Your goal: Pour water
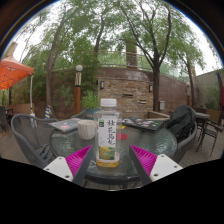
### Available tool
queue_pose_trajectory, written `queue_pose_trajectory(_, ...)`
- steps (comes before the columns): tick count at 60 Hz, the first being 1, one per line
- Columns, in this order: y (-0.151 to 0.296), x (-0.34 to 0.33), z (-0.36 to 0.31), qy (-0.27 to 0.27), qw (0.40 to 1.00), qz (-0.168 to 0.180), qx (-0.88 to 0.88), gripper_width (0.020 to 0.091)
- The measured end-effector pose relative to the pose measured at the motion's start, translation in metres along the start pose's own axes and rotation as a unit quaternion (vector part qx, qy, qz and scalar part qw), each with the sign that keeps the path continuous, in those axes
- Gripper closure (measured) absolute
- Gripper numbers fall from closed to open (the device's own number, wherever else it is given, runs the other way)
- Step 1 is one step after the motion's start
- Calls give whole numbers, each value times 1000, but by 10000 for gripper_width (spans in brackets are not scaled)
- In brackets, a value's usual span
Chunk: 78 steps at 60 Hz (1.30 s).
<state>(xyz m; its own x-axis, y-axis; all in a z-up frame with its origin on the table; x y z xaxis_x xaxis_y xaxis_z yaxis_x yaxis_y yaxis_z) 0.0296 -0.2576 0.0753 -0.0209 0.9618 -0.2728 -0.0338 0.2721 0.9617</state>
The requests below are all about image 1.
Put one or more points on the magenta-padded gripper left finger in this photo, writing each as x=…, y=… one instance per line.
x=77, y=160

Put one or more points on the round dark patio table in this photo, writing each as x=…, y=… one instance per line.
x=202, y=116

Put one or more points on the clear drink bottle white cap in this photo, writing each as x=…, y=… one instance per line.
x=107, y=133

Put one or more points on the orange canopy umbrella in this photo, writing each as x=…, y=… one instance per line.
x=13, y=71

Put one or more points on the wall lamp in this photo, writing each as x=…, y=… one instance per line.
x=102, y=84
x=150, y=88

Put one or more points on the black metal chair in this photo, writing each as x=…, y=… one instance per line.
x=211, y=131

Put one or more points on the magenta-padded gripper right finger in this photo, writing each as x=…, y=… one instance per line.
x=146, y=160

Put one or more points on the globe lamp post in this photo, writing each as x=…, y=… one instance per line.
x=188, y=95
x=78, y=93

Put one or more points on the green plant in blue pot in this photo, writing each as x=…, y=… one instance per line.
x=90, y=106

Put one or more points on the dark jacket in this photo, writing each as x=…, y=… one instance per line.
x=181, y=121

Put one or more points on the tall green tree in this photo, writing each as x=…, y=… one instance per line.
x=49, y=86
x=156, y=86

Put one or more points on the white ribbed mug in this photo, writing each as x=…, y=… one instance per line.
x=86, y=130

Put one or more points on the closed maroon patio umbrella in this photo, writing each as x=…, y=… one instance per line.
x=221, y=90

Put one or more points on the black laptop with stickers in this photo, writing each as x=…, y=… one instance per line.
x=145, y=124

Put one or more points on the blue yellow striped folded umbrella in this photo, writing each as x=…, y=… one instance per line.
x=48, y=112

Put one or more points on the grey laptop with stickers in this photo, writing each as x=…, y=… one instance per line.
x=65, y=125

